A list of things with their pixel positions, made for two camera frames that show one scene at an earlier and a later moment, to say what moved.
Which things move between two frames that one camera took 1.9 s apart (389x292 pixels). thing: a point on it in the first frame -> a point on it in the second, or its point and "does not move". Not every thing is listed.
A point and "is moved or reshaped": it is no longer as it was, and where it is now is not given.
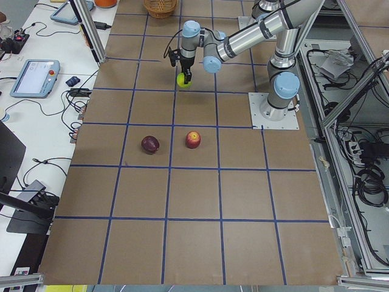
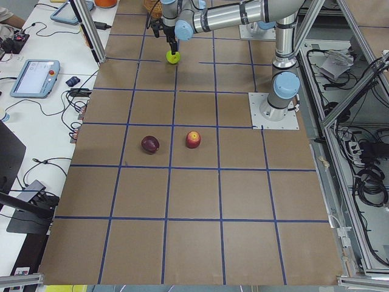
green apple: x=180 y=81 is moved or reshaped
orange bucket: x=105 y=3 does not move
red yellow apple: x=193 y=139 does not move
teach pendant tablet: x=36 y=78 does not move
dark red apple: x=150 y=145 does not move
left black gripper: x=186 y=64 -> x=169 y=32
